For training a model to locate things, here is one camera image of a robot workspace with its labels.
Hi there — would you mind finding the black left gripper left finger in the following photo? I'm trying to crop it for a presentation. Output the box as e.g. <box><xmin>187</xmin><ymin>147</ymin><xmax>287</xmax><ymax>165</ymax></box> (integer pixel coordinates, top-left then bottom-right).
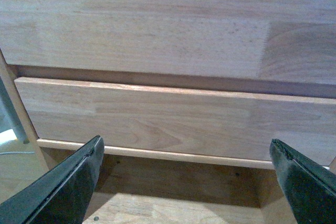
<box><xmin>1</xmin><ymin>135</ymin><xmax>104</xmax><ymax>223</ymax></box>

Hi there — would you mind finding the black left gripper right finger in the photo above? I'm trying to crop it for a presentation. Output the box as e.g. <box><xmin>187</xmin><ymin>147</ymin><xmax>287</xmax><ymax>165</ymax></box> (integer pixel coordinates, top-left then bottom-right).
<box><xmin>269</xmin><ymin>139</ymin><xmax>335</xmax><ymax>223</ymax></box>

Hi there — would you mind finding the lower wooden drawer front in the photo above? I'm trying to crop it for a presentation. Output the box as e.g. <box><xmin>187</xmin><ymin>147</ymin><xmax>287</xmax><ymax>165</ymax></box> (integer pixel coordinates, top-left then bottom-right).
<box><xmin>15</xmin><ymin>77</ymin><xmax>335</xmax><ymax>166</ymax></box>

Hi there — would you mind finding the wooden drawer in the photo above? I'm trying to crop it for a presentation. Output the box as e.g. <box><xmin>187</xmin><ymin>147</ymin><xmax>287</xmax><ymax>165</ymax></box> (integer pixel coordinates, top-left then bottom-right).
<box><xmin>1</xmin><ymin>0</ymin><xmax>335</xmax><ymax>84</ymax></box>
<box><xmin>15</xmin><ymin>77</ymin><xmax>335</xmax><ymax>166</ymax></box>

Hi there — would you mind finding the grey metal leg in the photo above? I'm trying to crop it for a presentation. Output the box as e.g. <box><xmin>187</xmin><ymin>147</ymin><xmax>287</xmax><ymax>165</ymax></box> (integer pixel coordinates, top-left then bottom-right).
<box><xmin>1</xmin><ymin>79</ymin><xmax>29</xmax><ymax>144</ymax></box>

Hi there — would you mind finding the upper wooden drawer front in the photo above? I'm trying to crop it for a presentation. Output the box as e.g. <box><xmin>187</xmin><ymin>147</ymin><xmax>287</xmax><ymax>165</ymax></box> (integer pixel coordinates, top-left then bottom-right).
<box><xmin>1</xmin><ymin>0</ymin><xmax>335</xmax><ymax>84</ymax></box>

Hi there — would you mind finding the wooden drawer cabinet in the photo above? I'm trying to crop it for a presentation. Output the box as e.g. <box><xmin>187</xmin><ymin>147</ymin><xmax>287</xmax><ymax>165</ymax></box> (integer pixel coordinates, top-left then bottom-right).
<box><xmin>1</xmin><ymin>0</ymin><xmax>335</xmax><ymax>223</ymax></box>

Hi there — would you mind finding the white cable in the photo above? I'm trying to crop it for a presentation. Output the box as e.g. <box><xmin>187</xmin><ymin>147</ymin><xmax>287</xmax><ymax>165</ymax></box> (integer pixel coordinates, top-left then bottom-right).
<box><xmin>0</xmin><ymin>151</ymin><xmax>36</xmax><ymax>156</ymax></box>

